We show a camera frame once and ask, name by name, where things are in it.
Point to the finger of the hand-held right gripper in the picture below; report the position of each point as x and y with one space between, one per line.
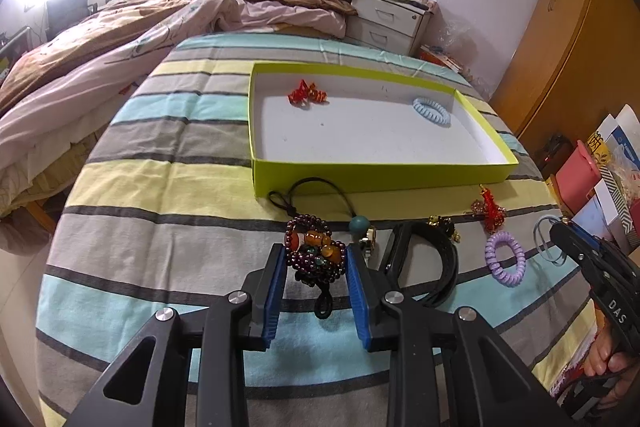
567 239

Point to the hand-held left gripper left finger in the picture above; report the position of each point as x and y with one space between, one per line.
272 302

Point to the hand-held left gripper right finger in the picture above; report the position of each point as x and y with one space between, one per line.
358 302

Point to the black wristband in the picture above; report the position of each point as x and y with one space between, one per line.
450 272

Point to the shallow green cardboard box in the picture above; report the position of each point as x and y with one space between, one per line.
360 132

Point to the person's right hand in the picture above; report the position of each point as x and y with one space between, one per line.
612 352

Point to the pink bin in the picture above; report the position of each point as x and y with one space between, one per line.
577 177

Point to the pile of paper bags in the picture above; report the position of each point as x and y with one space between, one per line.
620 177

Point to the black bag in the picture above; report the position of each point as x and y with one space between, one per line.
552 157

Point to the striped bed sheet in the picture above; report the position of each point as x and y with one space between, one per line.
165 217

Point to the large wooden wardrobe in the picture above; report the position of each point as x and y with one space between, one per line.
565 57

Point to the pile of books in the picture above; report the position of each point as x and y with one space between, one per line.
442 59

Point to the clear plastic bag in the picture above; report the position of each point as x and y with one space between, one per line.
457 37

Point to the white nightstand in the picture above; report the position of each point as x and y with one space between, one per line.
385 22

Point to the pink and brown quilt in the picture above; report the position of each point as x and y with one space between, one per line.
100 72

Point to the black chair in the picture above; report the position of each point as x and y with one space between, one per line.
67 7

